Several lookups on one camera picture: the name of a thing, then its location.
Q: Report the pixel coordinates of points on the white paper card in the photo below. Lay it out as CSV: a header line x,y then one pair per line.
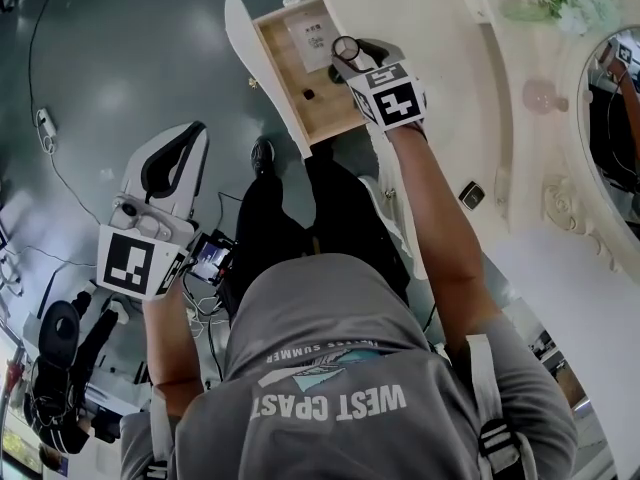
x,y
307,43

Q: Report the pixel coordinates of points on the white power strip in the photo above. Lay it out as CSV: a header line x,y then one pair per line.
x,y
47,121

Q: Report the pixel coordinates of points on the black trousers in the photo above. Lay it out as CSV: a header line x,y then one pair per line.
x,y
300,228

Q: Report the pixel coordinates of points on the small dark square box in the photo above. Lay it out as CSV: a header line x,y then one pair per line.
x,y
472,196

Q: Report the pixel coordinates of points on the oval white framed mirror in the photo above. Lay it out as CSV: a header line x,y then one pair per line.
x,y
615,143

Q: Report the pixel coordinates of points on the person's right forearm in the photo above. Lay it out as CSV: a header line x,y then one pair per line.
x,y
440,238

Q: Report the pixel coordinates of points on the grey printed t-shirt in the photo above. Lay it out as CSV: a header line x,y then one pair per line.
x,y
350,418

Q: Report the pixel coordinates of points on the pink perfume bottle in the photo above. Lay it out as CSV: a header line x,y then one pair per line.
x,y
540,97

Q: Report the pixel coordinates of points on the black screen device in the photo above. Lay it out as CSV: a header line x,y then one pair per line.
x,y
212,260

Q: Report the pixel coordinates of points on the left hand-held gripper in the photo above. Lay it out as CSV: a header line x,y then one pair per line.
x,y
127,263

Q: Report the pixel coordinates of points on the person's left forearm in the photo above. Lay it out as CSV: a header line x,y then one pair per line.
x,y
170,343

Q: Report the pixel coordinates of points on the black round stool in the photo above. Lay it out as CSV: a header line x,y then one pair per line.
x,y
60,325

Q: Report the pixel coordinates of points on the cream vanity dressing table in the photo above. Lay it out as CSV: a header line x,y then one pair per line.
x,y
450,133

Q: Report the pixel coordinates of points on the person's left shoe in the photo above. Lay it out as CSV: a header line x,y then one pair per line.
x,y
262,155

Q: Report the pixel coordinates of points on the round black lidded jar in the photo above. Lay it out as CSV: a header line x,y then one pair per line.
x,y
345,47

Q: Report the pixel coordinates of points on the green glass vase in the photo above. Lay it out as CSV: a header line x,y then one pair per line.
x,y
522,9

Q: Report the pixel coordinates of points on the wooden drawer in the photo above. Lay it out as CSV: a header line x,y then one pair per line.
x,y
280,68

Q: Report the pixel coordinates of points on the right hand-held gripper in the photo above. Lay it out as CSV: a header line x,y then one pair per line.
x,y
395,100

